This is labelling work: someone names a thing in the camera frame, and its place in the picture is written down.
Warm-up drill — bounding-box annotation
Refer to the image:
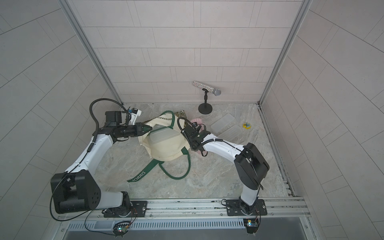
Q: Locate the pink translucent pencil case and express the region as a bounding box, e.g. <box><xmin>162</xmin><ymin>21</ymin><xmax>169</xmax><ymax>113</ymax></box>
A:
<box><xmin>190</xmin><ymin>118</ymin><xmax>203</xmax><ymax>125</ymax></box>

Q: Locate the cream canvas tote bag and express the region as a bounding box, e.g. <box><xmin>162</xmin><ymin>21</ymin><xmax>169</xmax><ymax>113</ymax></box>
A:
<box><xmin>128</xmin><ymin>111</ymin><xmax>191</xmax><ymax>183</ymax></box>

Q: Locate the clear translucent pencil case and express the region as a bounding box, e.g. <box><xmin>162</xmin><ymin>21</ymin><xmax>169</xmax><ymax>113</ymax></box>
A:
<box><xmin>211</xmin><ymin>114</ymin><xmax>235</xmax><ymax>134</ymax></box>

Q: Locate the ribbed clear pencil case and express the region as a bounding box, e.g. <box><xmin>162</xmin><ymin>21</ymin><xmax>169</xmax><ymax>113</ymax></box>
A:
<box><xmin>220</xmin><ymin>126</ymin><xmax>242</xmax><ymax>143</ymax></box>

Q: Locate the clear rounded pencil case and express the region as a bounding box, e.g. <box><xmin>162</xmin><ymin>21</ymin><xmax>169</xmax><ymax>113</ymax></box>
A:
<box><xmin>148</xmin><ymin>127</ymin><xmax>180</xmax><ymax>144</ymax></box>

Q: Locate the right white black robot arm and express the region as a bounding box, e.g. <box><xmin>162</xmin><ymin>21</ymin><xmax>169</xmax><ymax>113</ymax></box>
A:
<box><xmin>180</xmin><ymin>124</ymin><xmax>270</xmax><ymax>216</ymax></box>

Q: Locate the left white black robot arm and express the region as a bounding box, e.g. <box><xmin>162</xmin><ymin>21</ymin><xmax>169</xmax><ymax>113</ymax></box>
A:
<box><xmin>51</xmin><ymin>109</ymin><xmax>152</xmax><ymax>218</ymax></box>

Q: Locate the black microphone stand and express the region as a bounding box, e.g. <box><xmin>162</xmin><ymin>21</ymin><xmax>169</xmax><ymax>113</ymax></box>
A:
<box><xmin>198</xmin><ymin>89</ymin><xmax>213</xmax><ymax>115</ymax></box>

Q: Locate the silver glitter microphone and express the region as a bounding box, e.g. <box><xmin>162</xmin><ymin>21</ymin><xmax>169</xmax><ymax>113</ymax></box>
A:
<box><xmin>193</xmin><ymin>81</ymin><xmax>222</xmax><ymax>96</ymax></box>

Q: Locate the small yellow toy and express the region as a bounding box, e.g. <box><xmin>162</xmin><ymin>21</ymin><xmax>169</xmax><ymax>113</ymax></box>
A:
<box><xmin>243</xmin><ymin>123</ymin><xmax>252</xmax><ymax>130</ymax></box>

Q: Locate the left green circuit board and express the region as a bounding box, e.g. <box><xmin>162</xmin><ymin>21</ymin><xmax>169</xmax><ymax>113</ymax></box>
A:
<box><xmin>113</xmin><ymin>221</ymin><xmax>131</xmax><ymax>237</ymax></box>

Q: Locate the green circuit board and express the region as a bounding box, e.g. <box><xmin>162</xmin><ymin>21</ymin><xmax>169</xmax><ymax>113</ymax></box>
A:
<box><xmin>113</xmin><ymin>221</ymin><xmax>131</xmax><ymax>237</ymax></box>
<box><xmin>243</xmin><ymin>218</ymin><xmax>260</xmax><ymax>234</ymax></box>

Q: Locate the right green circuit board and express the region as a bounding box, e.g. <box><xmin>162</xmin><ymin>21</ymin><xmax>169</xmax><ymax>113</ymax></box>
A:
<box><xmin>243</xmin><ymin>218</ymin><xmax>260</xmax><ymax>234</ymax></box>

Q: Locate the black cable hose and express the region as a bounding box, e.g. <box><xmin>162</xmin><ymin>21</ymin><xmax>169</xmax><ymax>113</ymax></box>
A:
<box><xmin>89</xmin><ymin>98</ymin><xmax>128</xmax><ymax>133</ymax></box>

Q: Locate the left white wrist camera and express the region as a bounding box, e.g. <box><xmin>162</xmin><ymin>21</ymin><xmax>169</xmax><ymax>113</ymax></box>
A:
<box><xmin>129</xmin><ymin>108</ymin><xmax>142</xmax><ymax>125</ymax></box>

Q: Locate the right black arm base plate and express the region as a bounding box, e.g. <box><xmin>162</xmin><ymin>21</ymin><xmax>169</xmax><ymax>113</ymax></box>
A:
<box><xmin>221</xmin><ymin>199</ymin><xmax>268</xmax><ymax>217</ymax></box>

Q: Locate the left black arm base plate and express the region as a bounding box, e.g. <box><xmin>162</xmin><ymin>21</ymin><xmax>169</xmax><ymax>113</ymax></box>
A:
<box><xmin>102</xmin><ymin>201</ymin><xmax>148</xmax><ymax>218</ymax></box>

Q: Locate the aluminium mounting rail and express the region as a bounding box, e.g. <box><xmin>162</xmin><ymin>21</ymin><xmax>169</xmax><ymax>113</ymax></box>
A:
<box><xmin>57</xmin><ymin>197</ymin><xmax>311</xmax><ymax>221</ymax></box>

